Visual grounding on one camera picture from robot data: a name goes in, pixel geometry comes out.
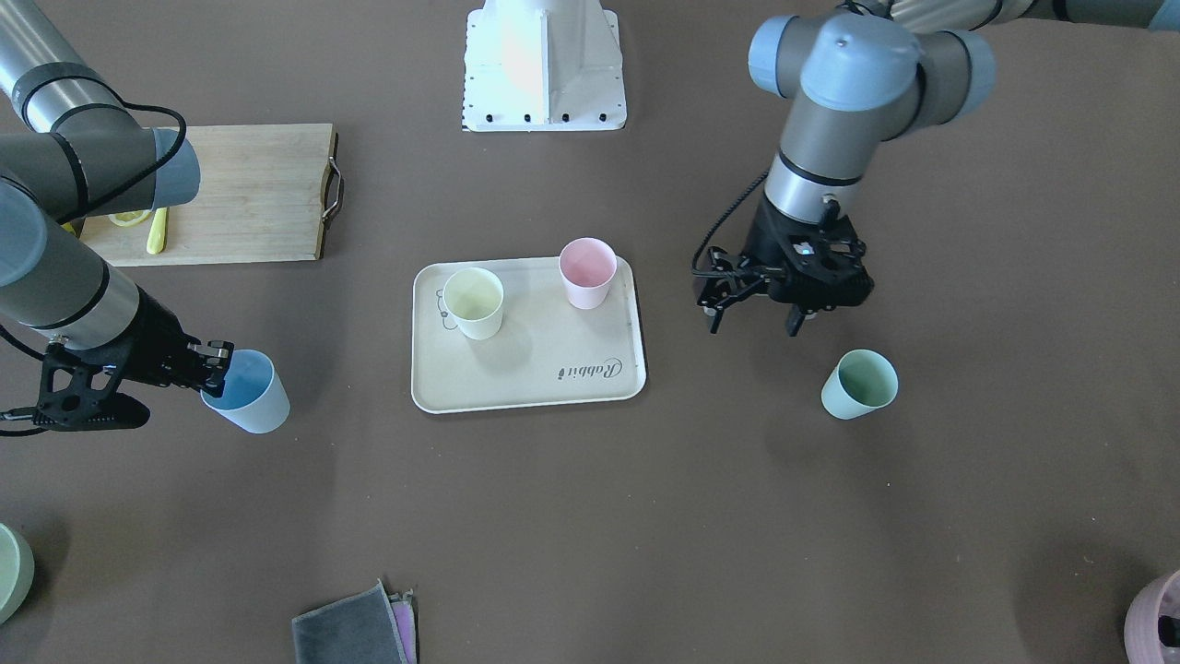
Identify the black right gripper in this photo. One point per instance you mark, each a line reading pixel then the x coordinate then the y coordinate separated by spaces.
pixel 155 344

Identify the yellow plastic knife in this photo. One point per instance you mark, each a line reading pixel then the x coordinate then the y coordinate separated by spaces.
pixel 156 236

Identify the pink bowl with ice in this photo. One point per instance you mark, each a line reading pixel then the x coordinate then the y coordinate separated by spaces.
pixel 1151 628

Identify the lemon half near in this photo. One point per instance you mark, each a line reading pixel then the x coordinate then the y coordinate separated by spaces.
pixel 130 218

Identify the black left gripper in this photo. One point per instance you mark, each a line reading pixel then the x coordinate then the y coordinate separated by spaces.
pixel 764 236

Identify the pink cup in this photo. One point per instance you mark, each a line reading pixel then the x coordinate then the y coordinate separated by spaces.
pixel 587 267

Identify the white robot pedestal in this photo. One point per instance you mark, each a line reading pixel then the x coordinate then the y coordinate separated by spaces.
pixel 543 66

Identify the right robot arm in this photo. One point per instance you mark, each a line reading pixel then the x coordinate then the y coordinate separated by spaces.
pixel 88 152

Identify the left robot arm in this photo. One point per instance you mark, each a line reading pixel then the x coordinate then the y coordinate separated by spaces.
pixel 865 73

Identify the cream rabbit tray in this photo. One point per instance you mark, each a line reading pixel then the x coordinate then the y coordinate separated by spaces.
pixel 547 352

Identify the grey folded cloth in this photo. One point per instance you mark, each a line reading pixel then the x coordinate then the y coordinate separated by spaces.
pixel 374 626

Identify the wooden cutting board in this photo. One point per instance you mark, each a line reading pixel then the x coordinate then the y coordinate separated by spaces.
pixel 267 194

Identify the blue cup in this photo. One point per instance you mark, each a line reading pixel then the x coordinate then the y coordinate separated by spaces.
pixel 253 396

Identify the green cup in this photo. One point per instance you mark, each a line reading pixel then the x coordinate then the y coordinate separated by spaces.
pixel 863 381

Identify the green bowl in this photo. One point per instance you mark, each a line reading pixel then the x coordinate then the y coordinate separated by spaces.
pixel 17 571

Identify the cream cup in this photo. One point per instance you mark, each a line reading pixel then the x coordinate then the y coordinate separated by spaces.
pixel 474 298

